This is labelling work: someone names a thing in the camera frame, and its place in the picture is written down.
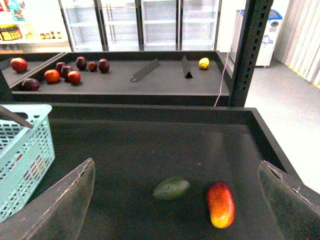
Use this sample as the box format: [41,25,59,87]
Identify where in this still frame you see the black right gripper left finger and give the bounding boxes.
[0,158,96,240]

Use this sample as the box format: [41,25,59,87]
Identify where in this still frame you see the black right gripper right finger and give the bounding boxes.
[258,160,320,240]

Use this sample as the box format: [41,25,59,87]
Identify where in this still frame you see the light blue plastic basket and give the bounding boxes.
[0,104,55,222]

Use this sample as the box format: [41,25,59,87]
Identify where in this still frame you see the brown basket handle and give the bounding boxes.
[0,105,34,129]

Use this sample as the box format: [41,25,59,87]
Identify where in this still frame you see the dark apple front left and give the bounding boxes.
[21,78,40,92]

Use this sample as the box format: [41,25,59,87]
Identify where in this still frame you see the red apple front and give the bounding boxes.
[67,71,81,85]

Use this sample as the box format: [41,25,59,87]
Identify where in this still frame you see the dark apple centre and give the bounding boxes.
[60,65,73,80]

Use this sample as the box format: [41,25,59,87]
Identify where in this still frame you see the dark apple back left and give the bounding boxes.
[55,61,66,73]

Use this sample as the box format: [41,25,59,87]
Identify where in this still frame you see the small dark red apple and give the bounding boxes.
[88,61,98,72]

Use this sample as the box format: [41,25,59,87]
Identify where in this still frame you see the dark apple back top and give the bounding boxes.
[75,56,87,71]

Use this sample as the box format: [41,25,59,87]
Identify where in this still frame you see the dark apple rightmost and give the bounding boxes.
[98,58,110,73]

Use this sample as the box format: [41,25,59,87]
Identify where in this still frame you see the red yellow mango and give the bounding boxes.
[206,181,236,229]

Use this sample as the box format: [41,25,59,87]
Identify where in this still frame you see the black display tray lower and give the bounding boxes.
[36,103,297,240]

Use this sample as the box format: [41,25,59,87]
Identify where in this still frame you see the black display tray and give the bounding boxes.
[36,103,297,240]
[0,51,230,107]

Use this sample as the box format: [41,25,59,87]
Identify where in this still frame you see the green mango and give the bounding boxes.
[152,176,190,201]

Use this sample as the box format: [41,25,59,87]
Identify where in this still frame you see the orange red fruit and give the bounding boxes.
[44,69,60,84]

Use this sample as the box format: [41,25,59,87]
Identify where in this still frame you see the black divider strip left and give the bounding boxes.
[130,58,160,83]

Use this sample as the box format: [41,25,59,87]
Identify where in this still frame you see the black divider strip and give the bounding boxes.
[181,55,193,79]
[130,58,160,83]

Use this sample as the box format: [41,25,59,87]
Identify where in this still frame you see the white chest freezer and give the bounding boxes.
[229,9,283,68]

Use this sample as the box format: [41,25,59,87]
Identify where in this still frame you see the black display tray upper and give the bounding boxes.
[0,51,230,107]

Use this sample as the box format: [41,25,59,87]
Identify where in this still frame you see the yellow lemon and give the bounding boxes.
[198,57,210,70]

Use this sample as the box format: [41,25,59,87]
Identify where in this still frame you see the black divider strip right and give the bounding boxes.
[181,55,193,79]

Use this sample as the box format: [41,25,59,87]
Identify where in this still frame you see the grocery shelf with bottles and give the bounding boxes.
[0,0,71,54]

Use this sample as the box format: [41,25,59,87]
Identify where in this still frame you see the glass door refrigerator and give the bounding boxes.
[59,0,222,52]

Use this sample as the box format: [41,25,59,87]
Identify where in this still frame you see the bright red apple by post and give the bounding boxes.
[10,57,28,73]

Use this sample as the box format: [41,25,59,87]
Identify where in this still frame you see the black upright post right side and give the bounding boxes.
[228,0,273,107]

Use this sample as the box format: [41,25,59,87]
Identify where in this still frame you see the white cable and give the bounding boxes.
[213,9,242,108]

